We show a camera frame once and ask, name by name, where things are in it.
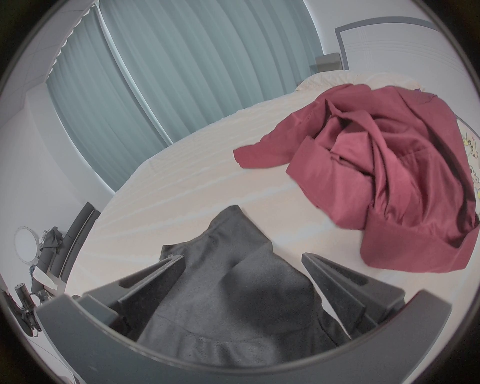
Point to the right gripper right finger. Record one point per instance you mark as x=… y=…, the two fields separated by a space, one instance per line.
x=348 y=296

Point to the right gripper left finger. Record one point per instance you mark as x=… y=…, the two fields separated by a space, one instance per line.
x=144 y=296

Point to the black T-shirt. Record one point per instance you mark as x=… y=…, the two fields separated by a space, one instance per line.
x=232 y=300

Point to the bed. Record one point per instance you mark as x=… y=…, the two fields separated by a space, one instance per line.
x=210 y=168

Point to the dark red garment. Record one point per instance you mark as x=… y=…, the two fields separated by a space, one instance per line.
x=375 y=168

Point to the white printed garment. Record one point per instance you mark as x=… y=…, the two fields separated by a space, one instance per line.
x=473 y=150

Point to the blue-green curtain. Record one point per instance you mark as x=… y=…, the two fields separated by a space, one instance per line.
x=93 y=93
x=210 y=56

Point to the cream pillow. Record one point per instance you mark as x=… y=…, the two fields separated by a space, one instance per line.
x=326 y=80

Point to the grey bedside table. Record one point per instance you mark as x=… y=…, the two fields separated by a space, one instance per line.
x=328 y=62

